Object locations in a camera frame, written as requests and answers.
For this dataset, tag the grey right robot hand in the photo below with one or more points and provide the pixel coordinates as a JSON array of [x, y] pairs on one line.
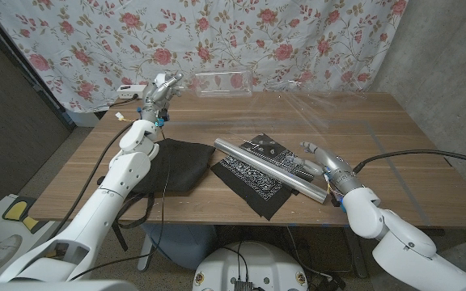
[[330, 161]]

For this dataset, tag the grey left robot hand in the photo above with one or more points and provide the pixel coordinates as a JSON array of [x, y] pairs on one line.
[[156, 95]]

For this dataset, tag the transparent cling film sheet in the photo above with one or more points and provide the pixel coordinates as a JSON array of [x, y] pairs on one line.
[[310, 105]]

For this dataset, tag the silver cling film roll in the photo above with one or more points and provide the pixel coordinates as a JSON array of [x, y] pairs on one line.
[[269, 169]]

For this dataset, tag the clear carafe with white lid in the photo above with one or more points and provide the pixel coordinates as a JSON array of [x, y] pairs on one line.
[[223, 85]]

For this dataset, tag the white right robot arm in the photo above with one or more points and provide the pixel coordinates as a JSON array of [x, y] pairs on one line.
[[399, 246]]

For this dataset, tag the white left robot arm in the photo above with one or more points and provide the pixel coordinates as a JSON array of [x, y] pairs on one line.
[[107, 202]]

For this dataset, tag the black apron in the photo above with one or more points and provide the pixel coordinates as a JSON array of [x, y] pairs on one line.
[[184, 165]]

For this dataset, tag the black paisley bandana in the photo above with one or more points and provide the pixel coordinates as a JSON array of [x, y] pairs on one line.
[[257, 190]]

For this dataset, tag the white power strip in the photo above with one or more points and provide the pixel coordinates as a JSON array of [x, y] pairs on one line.
[[130, 92]]

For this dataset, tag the floral rose backdrop cloth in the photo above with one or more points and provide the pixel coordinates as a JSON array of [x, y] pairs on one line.
[[257, 32]]

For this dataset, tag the white robot torso base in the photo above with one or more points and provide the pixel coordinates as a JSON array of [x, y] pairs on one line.
[[253, 262]]

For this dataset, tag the blue-grey chair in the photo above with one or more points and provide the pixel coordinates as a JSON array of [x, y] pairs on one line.
[[180, 242]]

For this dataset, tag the dark mesh partition panel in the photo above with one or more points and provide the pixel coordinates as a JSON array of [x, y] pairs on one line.
[[6, 133]]

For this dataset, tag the yellow and black foot pedal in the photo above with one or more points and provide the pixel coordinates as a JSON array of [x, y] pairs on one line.
[[16, 210]]

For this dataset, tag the white sneaker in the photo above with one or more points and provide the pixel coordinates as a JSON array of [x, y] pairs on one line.
[[6, 250]]

